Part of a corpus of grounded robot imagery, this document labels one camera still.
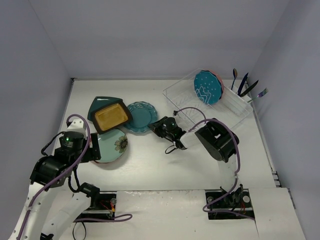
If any pink polka dot plate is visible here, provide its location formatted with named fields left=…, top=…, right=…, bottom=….
left=209, top=70, right=225, bottom=99

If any blue polka dot plate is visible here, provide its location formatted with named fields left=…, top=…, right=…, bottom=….
left=193, top=70, right=222, bottom=105

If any white cutlery holder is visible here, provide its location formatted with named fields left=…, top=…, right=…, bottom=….
left=221, top=86, right=253, bottom=118

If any red plate under flower plate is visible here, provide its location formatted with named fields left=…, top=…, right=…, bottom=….
left=91, top=160, right=110, bottom=165

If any teal embossed plate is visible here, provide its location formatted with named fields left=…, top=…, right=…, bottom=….
left=124, top=101, right=158, bottom=133

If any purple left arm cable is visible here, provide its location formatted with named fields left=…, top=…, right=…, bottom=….
left=14, top=114, right=133, bottom=240

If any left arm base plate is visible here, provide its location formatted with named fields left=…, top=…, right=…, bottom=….
left=76, top=191, right=117, bottom=223

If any dark blue spoon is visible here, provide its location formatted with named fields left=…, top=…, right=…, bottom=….
left=230, top=68, right=238, bottom=90

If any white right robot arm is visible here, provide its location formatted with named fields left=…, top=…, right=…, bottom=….
left=147, top=116, right=241, bottom=206

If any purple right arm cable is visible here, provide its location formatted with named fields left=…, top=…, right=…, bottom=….
left=173, top=107, right=242, bottom=221

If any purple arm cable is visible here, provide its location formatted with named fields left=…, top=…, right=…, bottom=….
left=173, top=107, right=242, bottom=221
left=14, top=114, right=133, bottom=240

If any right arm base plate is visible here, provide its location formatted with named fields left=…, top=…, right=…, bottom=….
left=205, top=189, right=255, bottom=221

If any blue knife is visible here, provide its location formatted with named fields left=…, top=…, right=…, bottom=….
left=237, top=72, right=249, bottom=96

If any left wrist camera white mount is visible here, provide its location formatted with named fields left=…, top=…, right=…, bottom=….
left=66, top=118, right=87, bottom=135

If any light green flower plate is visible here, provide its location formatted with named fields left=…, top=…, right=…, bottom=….
left=98, top=129, right=128, bottom=163

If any dark teal square plate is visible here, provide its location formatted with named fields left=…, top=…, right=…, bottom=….
left=87, top=96, right=123, bottom=122

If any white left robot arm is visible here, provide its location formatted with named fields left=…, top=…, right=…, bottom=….
left=9, top=131, right=101, bottom=240

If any clear wire dish rack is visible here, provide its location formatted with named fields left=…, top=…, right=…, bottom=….
left=163, top=68, right=246, bottom=129

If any iridescent fork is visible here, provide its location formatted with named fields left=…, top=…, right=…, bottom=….
left=248, top=88, right=269, bottom=103

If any yellow square plate black rim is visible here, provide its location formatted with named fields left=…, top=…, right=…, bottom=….
left=91, top=99, right=133, bottom=135

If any black knife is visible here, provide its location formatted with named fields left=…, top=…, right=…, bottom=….
left=240, top=80, right=259, bottom=97

